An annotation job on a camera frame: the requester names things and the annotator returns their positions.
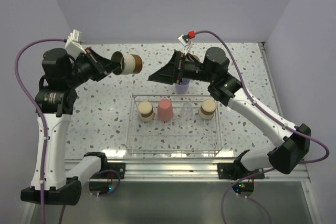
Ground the cream steel cup brown band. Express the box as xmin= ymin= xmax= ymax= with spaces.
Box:
xmin=198 ymin=99 xmax=217 ymax=120

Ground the clear glass cup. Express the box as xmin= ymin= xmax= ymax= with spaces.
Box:
xmin=180 ymin=103 xmax=193 ymax=121

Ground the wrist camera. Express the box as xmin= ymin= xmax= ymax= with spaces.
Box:
xmin=65 ymin=29 xmax=85 ymax=57
xmin=178 ymin=31 xmax=196 ymax=55

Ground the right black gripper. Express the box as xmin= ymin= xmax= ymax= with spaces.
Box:
xmin=149 ymin=50 xmax=215 ymax=85

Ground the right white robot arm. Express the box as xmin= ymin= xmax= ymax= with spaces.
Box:
xmin=148 ymin=47 xmax=311 ymax=178

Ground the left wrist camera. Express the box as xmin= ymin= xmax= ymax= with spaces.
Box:
xmin=65 ymin=29 xmax=85 ymax=57

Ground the tall beige cup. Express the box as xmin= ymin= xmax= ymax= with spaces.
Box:
xmin=189 ymin=55 xmax=200 ymax=62

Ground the red plastic cup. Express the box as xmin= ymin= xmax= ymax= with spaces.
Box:
xmin=157 ymin=99 xmax=174 ymax=122

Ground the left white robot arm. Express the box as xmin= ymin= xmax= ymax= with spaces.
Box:
xmin=20 ymin=48 xmax=121 ymax=206

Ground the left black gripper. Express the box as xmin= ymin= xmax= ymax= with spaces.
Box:
xmin=65 ymin=47 xmax=120 ymax=88

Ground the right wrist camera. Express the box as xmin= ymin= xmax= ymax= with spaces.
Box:
xmin=178 ymin=31 xmax=196 ymax=55

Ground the purple plastic cup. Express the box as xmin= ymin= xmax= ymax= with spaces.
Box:
xmin=175 ymin=78 xmax=190 ymax=94

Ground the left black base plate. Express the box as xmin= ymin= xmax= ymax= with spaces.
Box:
xmin=104 ymin=163 xmax=126 ymax=180

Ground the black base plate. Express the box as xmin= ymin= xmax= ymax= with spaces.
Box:
xmin=217 ymin=163 xmax=264 ymax=180
xmin=104 ymin=163 xmax=126 ymax=180

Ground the steel cup back row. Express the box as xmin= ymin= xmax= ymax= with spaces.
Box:
xmin=111 ymin=51 xmax=143 ymax=75

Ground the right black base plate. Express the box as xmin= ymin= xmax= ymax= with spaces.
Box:
xmin=217 ymin=163 xmax=264 ymax=180

